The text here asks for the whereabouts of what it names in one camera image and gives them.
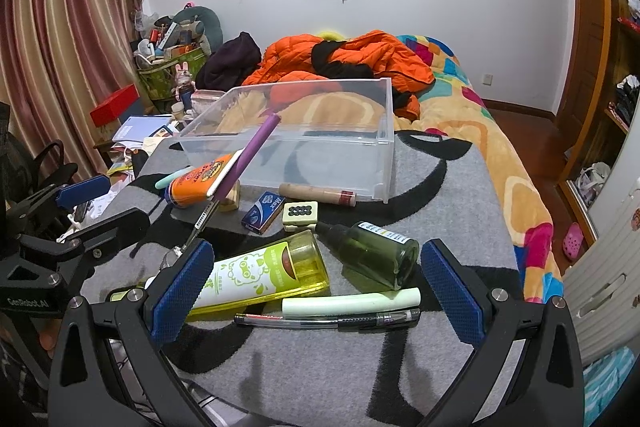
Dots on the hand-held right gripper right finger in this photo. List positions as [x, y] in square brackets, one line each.
[452, 292]

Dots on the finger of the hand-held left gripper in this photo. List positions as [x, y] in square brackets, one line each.
[82, 192]
[115, 227]

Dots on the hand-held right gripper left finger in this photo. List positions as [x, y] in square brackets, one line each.
[182, 292]

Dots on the teal pen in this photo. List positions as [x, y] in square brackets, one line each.
[165, 182]

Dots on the green marker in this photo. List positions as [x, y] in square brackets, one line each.
[370, 252]

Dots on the orange and white tube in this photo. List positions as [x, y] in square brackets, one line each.
[200, 179]

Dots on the pale green stick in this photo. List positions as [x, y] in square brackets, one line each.
[350, 302]

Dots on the clear plastic bin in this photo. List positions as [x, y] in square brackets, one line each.
[325, 167]

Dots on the pile of papers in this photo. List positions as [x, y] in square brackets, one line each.
[130, 154]

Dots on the yellow green cream tube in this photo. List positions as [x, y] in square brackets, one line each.
[260, 277]

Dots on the blue notebook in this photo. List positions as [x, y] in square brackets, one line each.
[142, 128]

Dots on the red box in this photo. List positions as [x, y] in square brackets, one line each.
[115, 104]

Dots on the small blue box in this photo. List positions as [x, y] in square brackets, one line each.
[260, 212]

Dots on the pink slipper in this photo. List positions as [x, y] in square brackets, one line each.
[572, 241]

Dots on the colourful patterned blanket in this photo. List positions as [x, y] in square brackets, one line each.
[500, 167]

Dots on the green bag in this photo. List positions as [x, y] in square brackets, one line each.
[160, 79]

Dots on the mahjong tile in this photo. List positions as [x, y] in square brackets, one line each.
[300, 213]

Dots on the pink bunny toy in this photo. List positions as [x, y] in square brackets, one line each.
[183, 82]

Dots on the white wardrobe door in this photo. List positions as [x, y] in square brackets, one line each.
[610, 282]

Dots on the striped curtain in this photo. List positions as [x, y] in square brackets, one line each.
[65, 32]

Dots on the white sneakers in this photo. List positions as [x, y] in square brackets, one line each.
[595, 182]

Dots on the teal striped cloth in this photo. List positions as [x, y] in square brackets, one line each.
[607, 387]

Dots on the dark purple garment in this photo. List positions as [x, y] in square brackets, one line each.
[230, 62]

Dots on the grey neck pillow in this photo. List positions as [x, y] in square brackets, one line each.
[210, 24]

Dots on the wooden shelf unit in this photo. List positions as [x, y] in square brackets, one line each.
[620, 122]

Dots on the orange puffer jacket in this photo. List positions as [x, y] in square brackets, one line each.
[390, 57]

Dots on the black garment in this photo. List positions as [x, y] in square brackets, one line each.
[322, 53]

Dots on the yellow fuzzy cloth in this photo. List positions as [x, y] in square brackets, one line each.
[330, 36]

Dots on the wooden door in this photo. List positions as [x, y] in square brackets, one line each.
[590, 22]

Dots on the wall socket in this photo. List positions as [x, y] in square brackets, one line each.
[488, 80]

